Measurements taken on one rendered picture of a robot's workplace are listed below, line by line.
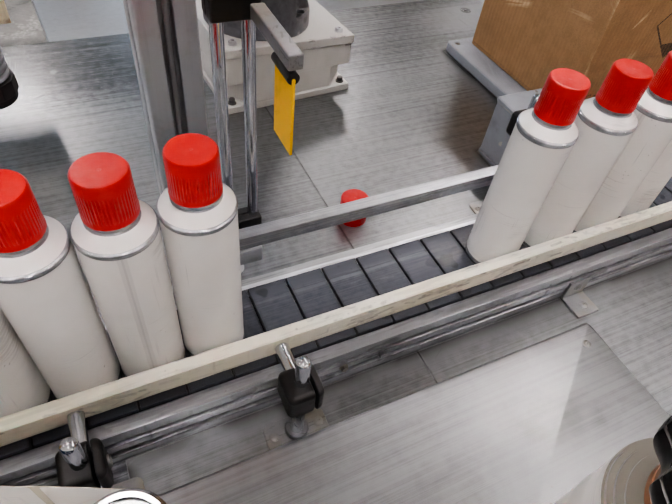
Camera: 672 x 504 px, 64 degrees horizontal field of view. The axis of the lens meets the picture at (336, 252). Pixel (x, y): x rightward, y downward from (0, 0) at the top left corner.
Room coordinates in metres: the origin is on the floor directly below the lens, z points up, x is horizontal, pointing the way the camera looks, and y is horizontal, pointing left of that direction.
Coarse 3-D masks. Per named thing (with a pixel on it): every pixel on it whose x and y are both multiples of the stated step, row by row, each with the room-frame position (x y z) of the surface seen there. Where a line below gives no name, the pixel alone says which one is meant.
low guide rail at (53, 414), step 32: (608, 224) 0.43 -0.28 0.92; (640, 224) 0.45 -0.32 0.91; (512, 256) 0.37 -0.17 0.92; (544, 256) 0.38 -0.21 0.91; (416, 288) 0.31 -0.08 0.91; (448, 288) 0.32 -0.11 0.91; (320, 320) 0.26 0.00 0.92; (352, 320) 0.27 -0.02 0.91; (224, 352) 0.22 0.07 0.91; (256, 352) 0.22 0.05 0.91; (128, 384) 0.18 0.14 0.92; (160, 384) 0.19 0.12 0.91; (32, 416) 0.14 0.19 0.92; (64, 416) 0.15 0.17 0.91
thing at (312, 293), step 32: (384, 256) 0.37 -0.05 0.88; (416, 256) 0.38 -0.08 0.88; (448, 256) 0.39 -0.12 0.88; (576, 256) 0.41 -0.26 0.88; (256, 288) 0.31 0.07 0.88; (288, 288) 0.31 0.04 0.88; (320, 288) 0.32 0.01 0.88; (352, 288) 0.33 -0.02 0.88; (384, 288) 0.33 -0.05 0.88; (480, 288) 0.35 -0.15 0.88; (256, 320) 0.27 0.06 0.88; (288, 320) 0.28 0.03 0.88; (384, 320) 0.29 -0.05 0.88; (192, 384) 0.20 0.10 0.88; (96, 416) 0.17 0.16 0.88; (0, 448) 0.13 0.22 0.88; (32, 448) 0.14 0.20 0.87
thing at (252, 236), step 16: (464, 176) 0.42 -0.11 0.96; (480, 176) 0.42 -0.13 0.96; (400, 192) 0.38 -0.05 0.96; (416, 192) 0.38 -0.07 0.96; (432, 192) 0.39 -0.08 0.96; (448, 192) 0.40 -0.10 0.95; (336, 208) 0.35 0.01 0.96; (352, 208) 0.35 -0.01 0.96; (368, 208) 0.36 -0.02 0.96; (384, 208) 0.36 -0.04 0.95; (272, 224) 0.32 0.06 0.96; (288, 224) 0.32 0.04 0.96; (304, 224) 0.32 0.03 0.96; (320, 224) 0.33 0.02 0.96; (336, 224) 0.34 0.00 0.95; (240, 240) 0.29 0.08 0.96; (256, 240) 0.30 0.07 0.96; (272, 240) 0.31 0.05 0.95
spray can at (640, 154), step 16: (656, 80) 0.47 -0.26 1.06; (656, 96) 0.46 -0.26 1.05; (640, 112) 0.45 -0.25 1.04; (656, 112) 0.45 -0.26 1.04; (640, 128) 0.45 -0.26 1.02; (656, 128) 0.44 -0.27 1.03; (640, 144) 0.44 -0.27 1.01; (656, 144) 0.44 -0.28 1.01; (624, 160) 0.45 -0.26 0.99; (640, 160) 0.44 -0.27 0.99; (656, 160) 0.45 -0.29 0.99; (608, 176) 0.45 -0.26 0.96; (624, 176) 0.44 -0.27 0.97; (640, 176) 0.44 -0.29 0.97; (608, 192) 0.44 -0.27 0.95; (624, 192) 0.44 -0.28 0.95; (592, 208) 0.45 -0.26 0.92; (608, 208) 0.44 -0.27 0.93; (592, 224) 0.44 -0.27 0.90
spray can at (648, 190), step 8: (664, 152) 0.48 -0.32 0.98; (664, 160) 0.48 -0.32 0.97; (656, 168) 0.48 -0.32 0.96; (664, 168) 0.48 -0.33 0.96; (648, 176) 0.48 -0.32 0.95; (656, 176) 0.48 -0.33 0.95; (664, 176) 0.48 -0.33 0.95; (648, 184) 0.48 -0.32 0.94; (656, 184) 0.48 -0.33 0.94; (664, 184) 0.49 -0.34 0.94; (640, 192) 0.48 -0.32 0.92; (648, 192) 0.48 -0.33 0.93; (656, 192) 0.49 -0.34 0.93; (632, 200) 0.48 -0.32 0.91; (640, 200) 0.48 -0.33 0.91; (648, 200) 0.48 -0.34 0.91; (624, 208) 0.48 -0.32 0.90; (632, 208) 0.48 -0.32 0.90; (640, 208) 0.48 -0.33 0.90
